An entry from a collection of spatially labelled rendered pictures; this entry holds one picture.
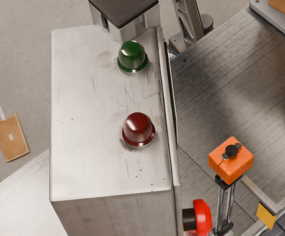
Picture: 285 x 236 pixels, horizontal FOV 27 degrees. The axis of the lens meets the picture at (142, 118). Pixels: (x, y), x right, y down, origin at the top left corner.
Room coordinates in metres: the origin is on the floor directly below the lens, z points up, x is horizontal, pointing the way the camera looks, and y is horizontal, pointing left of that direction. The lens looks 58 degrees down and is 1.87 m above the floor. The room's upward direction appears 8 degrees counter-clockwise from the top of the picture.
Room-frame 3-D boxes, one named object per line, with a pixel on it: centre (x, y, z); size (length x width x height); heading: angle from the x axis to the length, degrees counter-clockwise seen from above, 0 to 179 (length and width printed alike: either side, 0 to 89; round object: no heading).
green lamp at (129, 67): (0.30, 0.00, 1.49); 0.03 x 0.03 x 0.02
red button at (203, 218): (0.21, -0.04, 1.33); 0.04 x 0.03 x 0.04; 177
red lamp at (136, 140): (0.23, 0.00, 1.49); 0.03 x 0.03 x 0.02
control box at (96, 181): (0.27, 0.02, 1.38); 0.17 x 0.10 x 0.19; 177
